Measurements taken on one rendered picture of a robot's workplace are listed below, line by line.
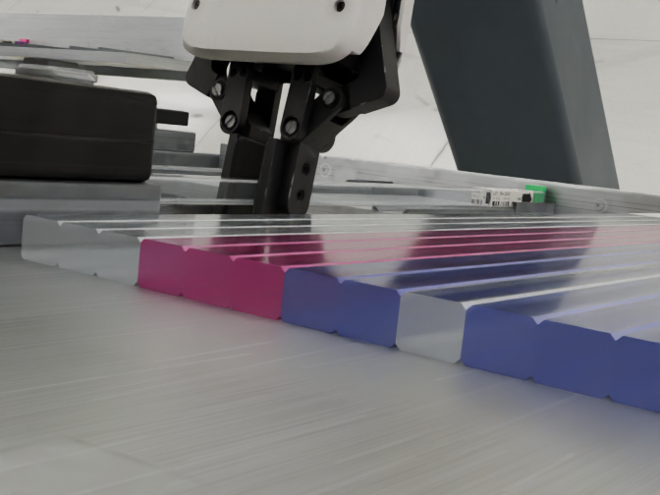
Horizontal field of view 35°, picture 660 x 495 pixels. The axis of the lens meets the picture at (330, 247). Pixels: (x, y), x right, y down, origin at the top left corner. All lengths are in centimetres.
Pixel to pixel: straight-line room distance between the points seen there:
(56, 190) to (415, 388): 16
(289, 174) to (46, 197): 19
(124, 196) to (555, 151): 103
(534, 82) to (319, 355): 108
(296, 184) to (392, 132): 167
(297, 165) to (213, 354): 29
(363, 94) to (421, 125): 167
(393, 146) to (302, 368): 192
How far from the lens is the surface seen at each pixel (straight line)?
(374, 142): 212
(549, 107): 127
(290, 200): 46
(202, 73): 51
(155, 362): 17
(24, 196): 29
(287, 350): 19
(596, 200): 72
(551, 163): 133
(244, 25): 47
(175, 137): 86
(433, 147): 205
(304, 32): 45
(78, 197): 31
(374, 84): 45
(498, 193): 66
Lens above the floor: 120
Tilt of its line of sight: 39 degrees down
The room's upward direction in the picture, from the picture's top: 25 degrees counter-clockwise
